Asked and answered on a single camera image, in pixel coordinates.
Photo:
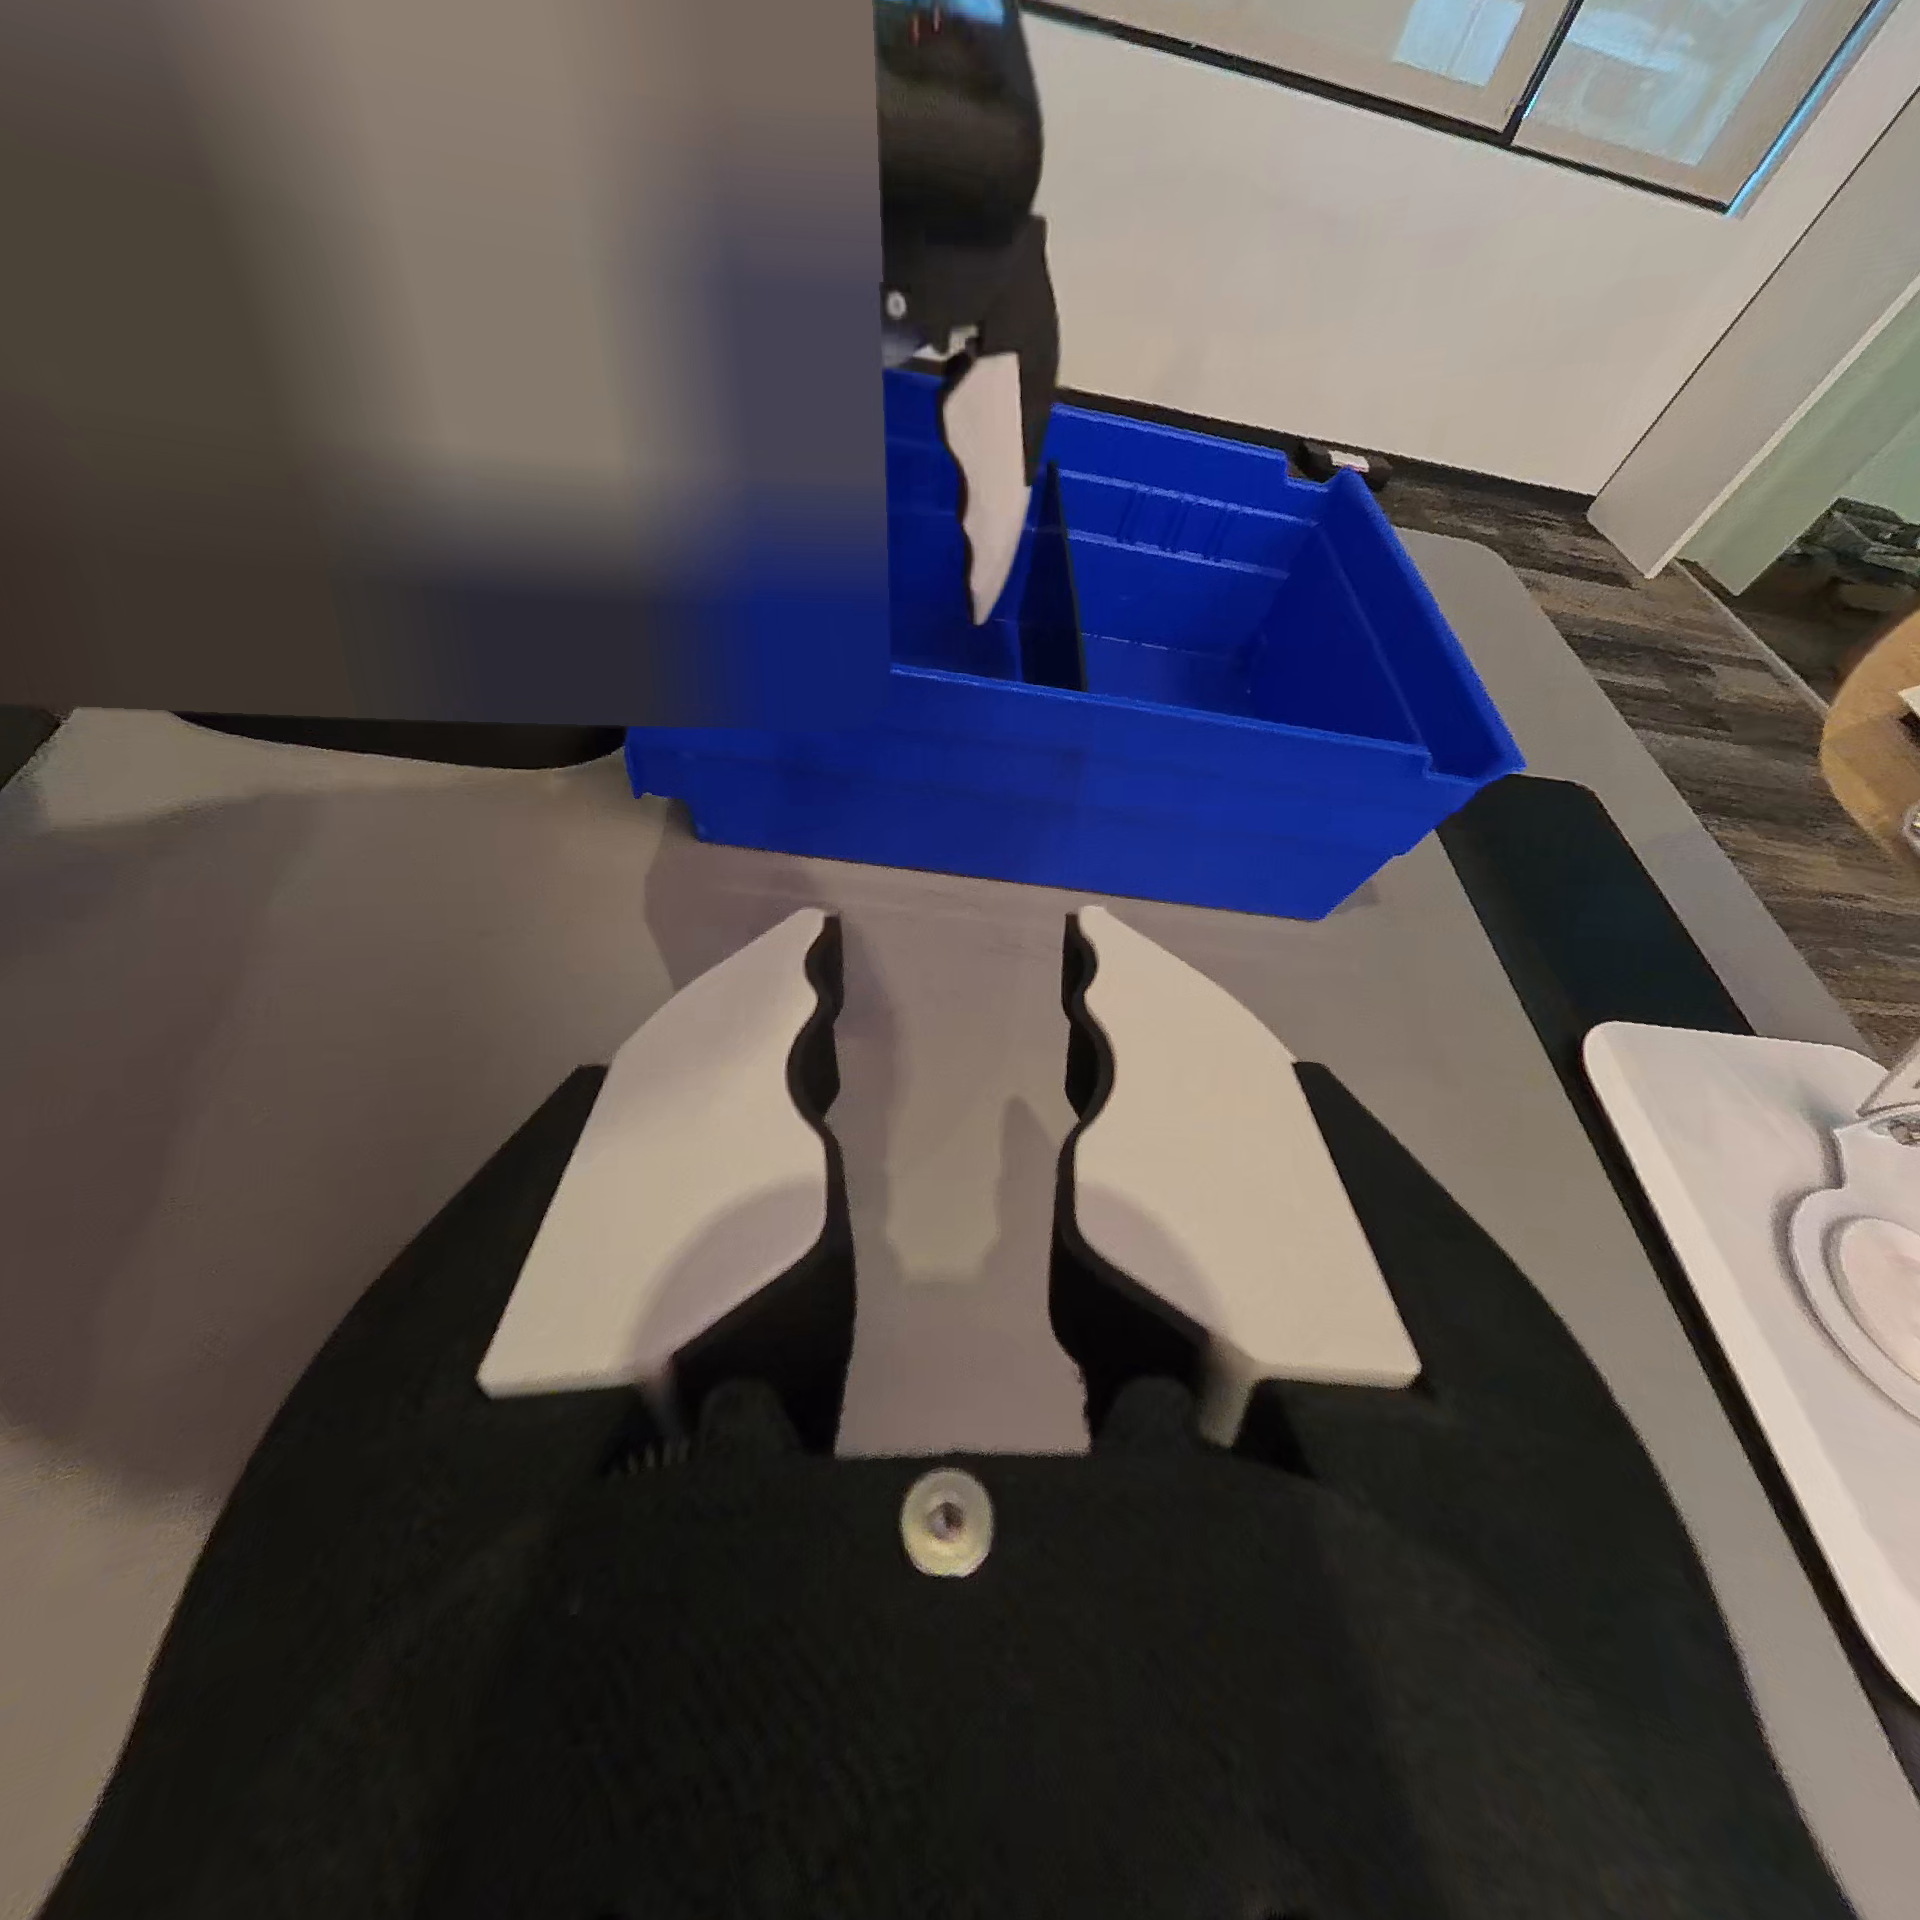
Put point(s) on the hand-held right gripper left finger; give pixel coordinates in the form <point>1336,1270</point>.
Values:
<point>662,1184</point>

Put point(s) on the black textured pad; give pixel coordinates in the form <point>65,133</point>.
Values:
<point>1604,901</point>

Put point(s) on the small black floor box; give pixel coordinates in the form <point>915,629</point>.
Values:
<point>1343,462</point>

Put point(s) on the blue plastic bin with divider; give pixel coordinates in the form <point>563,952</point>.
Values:
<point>1201,809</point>

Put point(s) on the large glass window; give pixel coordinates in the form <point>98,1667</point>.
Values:
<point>1499,60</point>

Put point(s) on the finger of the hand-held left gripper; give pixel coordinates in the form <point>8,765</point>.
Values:
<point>998,452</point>

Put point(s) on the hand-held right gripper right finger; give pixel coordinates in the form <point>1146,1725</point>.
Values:
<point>1244,1201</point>

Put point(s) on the instruction sheet on stand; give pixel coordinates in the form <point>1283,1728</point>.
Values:
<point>1694,1172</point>

